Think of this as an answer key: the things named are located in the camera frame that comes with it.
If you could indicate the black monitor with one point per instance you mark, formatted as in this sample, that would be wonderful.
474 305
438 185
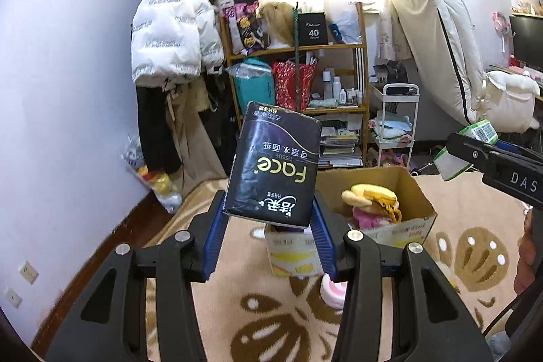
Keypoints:
527 34

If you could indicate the black box with 40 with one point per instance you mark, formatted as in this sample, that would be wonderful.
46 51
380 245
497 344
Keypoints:
312 29

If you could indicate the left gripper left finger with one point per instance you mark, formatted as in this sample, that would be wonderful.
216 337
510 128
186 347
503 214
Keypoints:
107 321

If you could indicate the wall socket upper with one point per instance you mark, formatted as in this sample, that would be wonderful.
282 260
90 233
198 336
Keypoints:
28 272

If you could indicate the white cushion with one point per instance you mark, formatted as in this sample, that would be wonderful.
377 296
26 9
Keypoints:
509 102

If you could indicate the person's right hand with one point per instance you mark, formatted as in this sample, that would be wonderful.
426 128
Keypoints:
525 273

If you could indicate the wooden shelf unit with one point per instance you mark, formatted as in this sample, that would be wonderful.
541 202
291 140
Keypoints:
359 71

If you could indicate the plastic bag of toys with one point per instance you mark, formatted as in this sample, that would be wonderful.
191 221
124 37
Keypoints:
158 182

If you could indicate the yellow plush toy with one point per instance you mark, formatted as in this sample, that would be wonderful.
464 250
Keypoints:
373 204

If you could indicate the pink swirl plush cushion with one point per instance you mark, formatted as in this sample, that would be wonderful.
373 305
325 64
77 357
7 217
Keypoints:
333 294

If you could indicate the white rolling cart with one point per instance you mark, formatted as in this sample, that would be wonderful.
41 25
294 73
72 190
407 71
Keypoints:
393 128

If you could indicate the black Face tissue pack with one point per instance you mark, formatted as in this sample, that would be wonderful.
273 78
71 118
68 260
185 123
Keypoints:
274 172

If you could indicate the wall socket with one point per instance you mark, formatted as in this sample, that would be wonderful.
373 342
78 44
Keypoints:
28 272
12 297

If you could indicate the green pole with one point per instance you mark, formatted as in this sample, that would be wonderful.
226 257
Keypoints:
298 80

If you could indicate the red patterned bag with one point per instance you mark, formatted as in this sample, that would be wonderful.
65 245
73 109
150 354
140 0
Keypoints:
284 76

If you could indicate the wall socket lower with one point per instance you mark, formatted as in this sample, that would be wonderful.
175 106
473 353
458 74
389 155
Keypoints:
12 297

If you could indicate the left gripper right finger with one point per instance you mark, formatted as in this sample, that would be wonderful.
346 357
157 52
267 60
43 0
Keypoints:
429 322

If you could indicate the white puffer jacket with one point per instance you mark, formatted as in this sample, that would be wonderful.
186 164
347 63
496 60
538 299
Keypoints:
173 42

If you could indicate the blonde wig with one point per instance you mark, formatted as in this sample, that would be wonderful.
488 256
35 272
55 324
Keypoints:
278 20

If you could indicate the white folded mattress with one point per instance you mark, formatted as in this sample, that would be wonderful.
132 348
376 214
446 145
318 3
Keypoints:
441 37

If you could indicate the teal bag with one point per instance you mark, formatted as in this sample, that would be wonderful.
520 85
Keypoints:
253 80

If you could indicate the green tissue pack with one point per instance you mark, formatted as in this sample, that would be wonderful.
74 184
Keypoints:
464 148

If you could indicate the cardboard box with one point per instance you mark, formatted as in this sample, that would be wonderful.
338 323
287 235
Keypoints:
292 251

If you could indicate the beige trench coat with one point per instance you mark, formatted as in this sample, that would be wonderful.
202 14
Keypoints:
199 160

